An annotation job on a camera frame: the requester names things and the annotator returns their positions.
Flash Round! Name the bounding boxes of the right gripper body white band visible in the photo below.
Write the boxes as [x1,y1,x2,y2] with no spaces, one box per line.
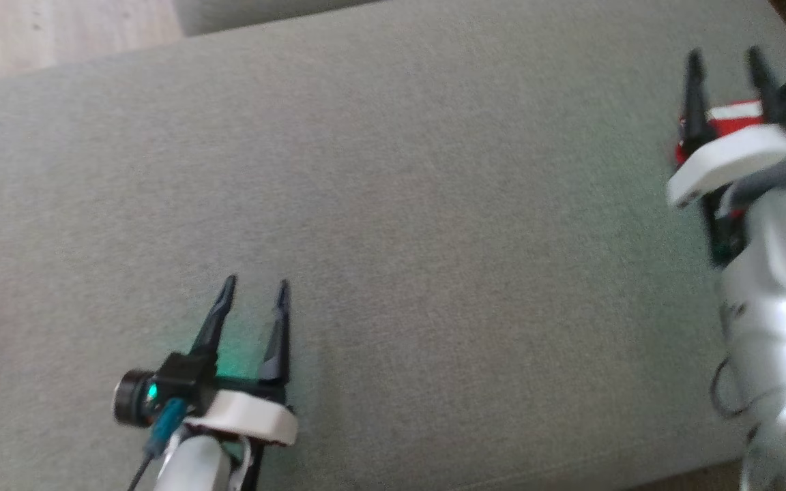
[666,124,786,267]

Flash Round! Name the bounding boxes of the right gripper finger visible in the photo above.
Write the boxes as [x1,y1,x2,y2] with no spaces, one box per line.
[746,46,786,125]
[681,49,716,154]

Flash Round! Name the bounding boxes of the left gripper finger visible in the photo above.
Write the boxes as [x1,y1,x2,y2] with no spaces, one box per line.
[192,275,238,359]
[259,280,291,383]

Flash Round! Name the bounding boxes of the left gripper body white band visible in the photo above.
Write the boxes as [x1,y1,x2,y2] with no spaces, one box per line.
[185,376,298,491]

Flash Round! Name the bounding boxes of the red and white garment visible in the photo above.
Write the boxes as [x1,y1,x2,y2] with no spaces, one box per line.
[674,101,786,236]

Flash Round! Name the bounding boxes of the left black cable blue plug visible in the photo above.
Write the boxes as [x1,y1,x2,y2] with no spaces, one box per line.
[127,399,188,491]

